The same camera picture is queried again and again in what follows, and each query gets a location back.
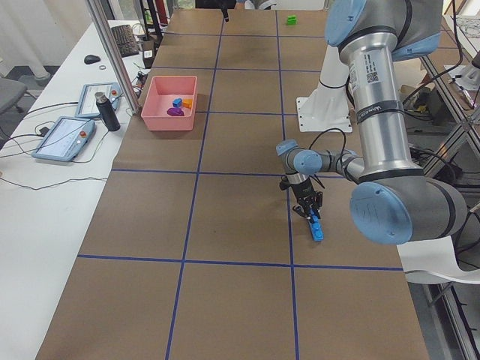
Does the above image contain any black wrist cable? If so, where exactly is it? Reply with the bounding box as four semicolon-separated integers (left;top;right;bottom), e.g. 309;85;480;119
309;127;348;177

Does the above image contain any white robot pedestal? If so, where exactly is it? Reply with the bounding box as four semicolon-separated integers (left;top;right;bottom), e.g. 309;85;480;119
296;45;353;133

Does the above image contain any black keyboard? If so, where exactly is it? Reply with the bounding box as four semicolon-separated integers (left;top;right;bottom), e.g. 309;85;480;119
111;25;139;58

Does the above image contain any orange sloped block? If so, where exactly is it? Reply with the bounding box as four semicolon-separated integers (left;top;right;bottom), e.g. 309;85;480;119
182;98;193;109

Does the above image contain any near teach pendant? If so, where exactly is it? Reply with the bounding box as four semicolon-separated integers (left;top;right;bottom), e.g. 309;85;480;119
31;116;96;162

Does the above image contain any long blue four-stud block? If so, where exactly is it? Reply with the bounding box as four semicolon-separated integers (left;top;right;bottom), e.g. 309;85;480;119
307;210;324;242

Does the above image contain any black computer mouse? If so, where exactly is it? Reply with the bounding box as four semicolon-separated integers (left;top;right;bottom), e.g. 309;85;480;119
83;54;101;65

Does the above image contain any small blue block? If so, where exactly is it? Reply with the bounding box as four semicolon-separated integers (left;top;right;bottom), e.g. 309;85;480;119
172;97;183;108

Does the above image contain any aluminium frame post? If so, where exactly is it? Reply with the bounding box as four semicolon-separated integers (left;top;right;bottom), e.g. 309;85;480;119
85;0;140;115

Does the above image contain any far teach pendant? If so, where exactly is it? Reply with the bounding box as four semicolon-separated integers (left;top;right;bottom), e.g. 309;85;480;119
75;82;125;119

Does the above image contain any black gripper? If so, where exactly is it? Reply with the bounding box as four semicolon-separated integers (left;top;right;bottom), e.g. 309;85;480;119
292;181;323;220

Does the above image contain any teach pendant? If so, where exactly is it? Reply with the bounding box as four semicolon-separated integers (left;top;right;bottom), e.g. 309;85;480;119
31;116;96;162
75;82;125;119

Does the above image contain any purple block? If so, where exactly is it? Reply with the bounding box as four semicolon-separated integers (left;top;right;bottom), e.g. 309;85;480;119
167;107;185;116

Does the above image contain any black water bottle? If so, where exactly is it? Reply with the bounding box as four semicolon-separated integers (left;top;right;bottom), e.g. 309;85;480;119
94;91;120;132

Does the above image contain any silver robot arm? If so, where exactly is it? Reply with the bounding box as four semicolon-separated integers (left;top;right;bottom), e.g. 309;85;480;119
276;1;467;245
216;0;278;23

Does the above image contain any pink plastic box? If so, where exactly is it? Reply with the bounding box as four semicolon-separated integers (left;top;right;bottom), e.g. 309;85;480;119
141;76;198;131

